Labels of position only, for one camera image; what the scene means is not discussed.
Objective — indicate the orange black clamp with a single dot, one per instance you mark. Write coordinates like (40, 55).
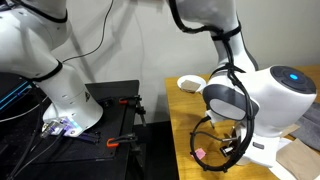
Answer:
(120, 140)
(133, 100)

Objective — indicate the black robot stand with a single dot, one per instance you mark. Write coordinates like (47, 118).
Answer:
(110, 91)

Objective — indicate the grey cloth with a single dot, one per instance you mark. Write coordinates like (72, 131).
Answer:
(311, 126)

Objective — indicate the large brown napkin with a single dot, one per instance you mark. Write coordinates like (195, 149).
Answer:
(300, 160)

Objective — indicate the pink sticky note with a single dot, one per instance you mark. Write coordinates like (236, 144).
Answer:
(200, 153)

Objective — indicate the black box with blue stripes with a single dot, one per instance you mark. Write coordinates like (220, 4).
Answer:
(13, 95)

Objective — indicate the small brown napkin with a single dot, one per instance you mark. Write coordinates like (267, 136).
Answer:
(190, 86)

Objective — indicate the white bowl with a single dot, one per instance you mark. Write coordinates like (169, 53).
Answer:
(195, 78)

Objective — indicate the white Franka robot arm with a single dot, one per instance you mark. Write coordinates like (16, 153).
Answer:
(276, 100)

